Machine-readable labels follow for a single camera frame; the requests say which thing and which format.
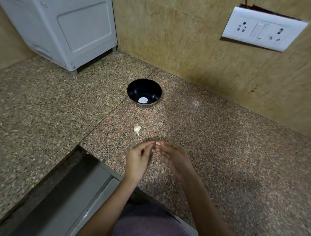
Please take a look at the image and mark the person's left hand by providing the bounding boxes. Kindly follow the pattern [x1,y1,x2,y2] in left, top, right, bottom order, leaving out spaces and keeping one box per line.
[123,141,156,182]

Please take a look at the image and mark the person's right hand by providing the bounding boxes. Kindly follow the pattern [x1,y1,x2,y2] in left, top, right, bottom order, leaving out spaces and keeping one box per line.
[155,141,195,181]

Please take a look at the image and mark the person's right forearm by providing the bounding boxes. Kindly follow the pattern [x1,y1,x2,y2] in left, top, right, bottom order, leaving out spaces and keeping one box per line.
[180,170,232,236]

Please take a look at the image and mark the person's left forearm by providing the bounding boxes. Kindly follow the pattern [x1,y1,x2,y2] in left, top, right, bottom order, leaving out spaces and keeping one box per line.
[77,177,138,236]

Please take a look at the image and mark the black bowl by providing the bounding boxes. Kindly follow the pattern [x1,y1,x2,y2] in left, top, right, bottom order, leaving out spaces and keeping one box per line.
[127,78,163,108]

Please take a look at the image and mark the purple garment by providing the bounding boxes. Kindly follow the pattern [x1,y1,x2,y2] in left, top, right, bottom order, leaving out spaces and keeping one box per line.
[111,203,192,236]

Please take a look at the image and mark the grey cabinet drawer front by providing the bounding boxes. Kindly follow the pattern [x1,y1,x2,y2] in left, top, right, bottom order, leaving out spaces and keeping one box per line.
[10,154,122,236]

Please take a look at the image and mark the white appliance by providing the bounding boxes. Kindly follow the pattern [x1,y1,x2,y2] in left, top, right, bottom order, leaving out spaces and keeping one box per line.
[0,0,118,76]

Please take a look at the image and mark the white wall socket plate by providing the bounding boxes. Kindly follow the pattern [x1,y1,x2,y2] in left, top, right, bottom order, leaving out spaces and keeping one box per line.
[221,6,308,52]

